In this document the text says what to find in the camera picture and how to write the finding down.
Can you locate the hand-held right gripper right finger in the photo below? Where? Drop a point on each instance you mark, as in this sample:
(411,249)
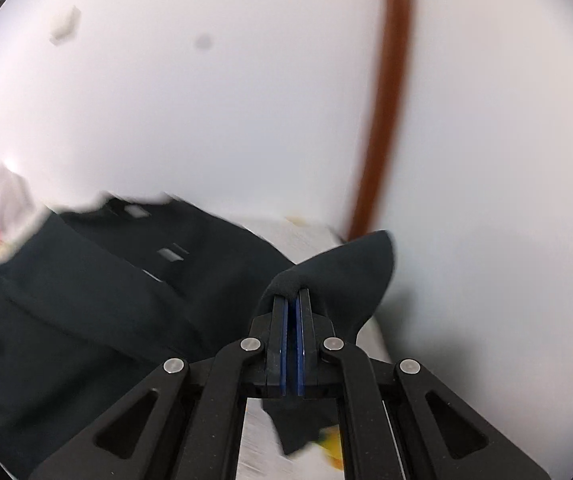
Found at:
(300,342)

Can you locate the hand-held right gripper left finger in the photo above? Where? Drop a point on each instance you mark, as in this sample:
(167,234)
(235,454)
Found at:
(280,342)

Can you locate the dark navy garment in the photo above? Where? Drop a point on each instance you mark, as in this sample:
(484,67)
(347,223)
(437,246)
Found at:
(91,310)

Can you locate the fruit print lace tablecloth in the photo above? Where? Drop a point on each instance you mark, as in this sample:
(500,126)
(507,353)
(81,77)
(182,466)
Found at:
(311,242)

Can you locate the brown wooden door trim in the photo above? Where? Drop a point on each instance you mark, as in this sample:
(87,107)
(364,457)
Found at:
(389,85)

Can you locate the white paper bag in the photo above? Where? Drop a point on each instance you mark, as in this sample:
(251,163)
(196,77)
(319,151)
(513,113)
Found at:
(9,195)

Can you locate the white wall switch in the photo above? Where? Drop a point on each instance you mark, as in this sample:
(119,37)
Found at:
(65,26)

